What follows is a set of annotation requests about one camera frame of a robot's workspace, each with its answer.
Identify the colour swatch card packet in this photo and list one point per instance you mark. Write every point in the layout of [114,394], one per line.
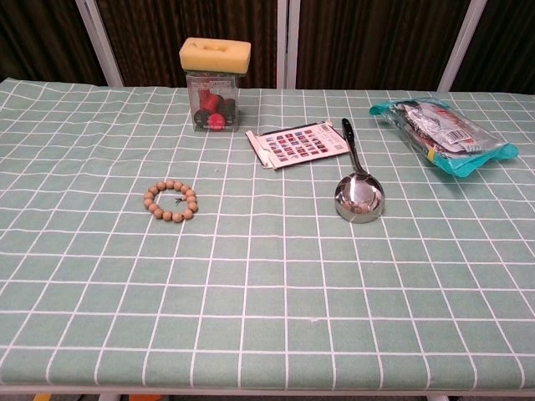
[301,144]

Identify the green checked tablecloth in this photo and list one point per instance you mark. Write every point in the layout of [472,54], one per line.
[267,292]

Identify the clear box of thread spools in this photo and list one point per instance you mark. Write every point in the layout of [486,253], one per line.
[213,108]

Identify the yellow sponge block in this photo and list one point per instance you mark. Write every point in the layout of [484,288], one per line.
[213,62]

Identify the teal plastic snack bag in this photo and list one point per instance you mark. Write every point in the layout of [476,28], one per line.
[443,133]

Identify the dark brown curtain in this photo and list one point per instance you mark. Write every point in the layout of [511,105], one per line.
[376,42]

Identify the orange plastic piece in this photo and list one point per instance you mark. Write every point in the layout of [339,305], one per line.
[42,397]
[144,397]

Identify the upright white frame post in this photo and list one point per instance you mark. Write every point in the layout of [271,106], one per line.
[282,42]
[293,42]

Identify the white table frame bar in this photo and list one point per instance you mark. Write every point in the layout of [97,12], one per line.
[292,392]

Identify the slanted white frame post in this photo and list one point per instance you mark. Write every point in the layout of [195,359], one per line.
[98,42]
[462,46]

